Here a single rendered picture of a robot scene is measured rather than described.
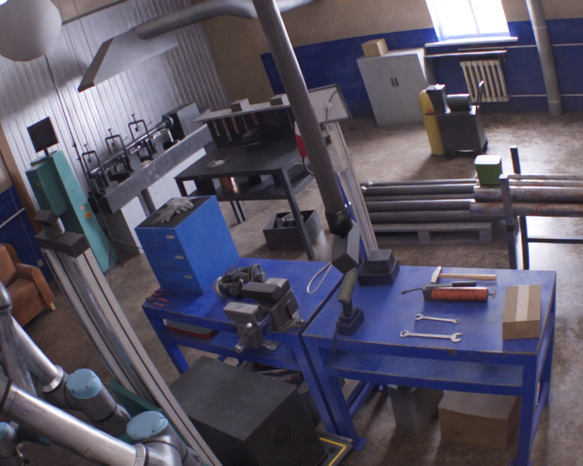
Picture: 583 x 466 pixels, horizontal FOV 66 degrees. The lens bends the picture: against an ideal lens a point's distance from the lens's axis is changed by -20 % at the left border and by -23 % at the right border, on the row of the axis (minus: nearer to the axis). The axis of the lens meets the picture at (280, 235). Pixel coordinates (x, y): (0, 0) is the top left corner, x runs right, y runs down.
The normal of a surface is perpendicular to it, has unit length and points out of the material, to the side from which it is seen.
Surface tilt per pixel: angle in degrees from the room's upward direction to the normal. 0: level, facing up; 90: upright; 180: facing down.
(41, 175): 90
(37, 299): 90
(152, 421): 5
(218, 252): 90
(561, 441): 0
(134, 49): 81
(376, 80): 90
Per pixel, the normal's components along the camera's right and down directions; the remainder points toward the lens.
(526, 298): -0.31, -0.85
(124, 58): 0.74, -0.11
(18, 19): 0.23, 0.57
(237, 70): -0.52, 0.53
